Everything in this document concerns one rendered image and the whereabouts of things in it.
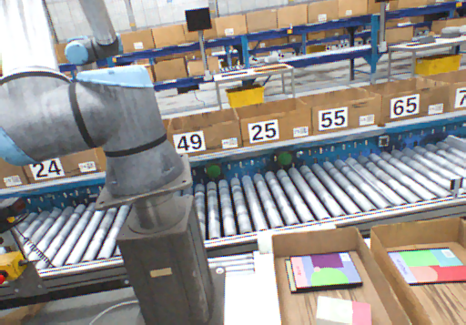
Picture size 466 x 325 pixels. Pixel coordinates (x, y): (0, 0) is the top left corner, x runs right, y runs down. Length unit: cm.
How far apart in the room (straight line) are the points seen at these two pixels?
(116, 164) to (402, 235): 91
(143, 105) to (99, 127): 10
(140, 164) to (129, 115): 11
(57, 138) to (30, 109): 7
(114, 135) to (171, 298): 46
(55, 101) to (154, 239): 38
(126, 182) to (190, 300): 37
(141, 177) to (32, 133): 23
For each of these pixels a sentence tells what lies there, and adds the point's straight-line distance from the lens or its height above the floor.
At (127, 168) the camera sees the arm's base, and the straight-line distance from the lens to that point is 70.
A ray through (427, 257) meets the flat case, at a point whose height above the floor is 77.
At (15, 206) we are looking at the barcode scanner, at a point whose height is 108.
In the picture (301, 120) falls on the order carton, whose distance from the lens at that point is 171.
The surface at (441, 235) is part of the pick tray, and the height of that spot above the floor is 79.
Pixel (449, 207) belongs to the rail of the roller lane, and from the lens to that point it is 151.
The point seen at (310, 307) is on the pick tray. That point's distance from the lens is 98.
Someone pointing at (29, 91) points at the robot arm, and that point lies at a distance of 74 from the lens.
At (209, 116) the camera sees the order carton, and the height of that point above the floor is 102.
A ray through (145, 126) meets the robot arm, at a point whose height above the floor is 133.
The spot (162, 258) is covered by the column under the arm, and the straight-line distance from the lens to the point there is 81.
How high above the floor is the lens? 150
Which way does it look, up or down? 21 degrees down
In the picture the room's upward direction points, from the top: 9 degrees counter-clockwise
